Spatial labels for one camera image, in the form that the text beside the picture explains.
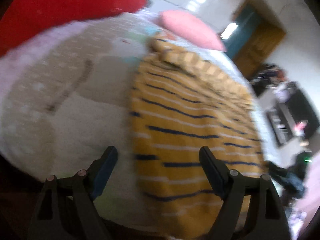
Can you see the beige patterned bed sheet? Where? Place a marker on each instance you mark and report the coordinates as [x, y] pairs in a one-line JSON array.
[[75, 105]]

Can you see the black tv stand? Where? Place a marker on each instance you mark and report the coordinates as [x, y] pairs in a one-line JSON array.
[[287, 105]]

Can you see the teal door panel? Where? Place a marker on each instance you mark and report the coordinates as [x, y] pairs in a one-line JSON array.
[[243, 30]]

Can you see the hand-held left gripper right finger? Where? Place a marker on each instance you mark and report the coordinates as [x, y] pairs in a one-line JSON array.
[[212, 177]]

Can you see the yellow striped knit sweater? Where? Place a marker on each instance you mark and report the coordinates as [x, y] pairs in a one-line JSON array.
[[180, 110]]

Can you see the wooden door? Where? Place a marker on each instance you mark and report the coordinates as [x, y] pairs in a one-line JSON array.
[[260, 47]]

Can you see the red blanket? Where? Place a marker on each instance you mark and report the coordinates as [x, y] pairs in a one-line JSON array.
[[62, 2]]

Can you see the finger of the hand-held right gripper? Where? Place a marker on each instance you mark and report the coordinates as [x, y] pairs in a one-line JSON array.
[[275, 170]]

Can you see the pink pillow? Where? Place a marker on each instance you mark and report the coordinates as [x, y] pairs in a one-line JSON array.
[[190, 27]]

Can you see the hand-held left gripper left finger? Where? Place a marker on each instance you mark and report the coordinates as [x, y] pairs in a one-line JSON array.
[[103, 175]]

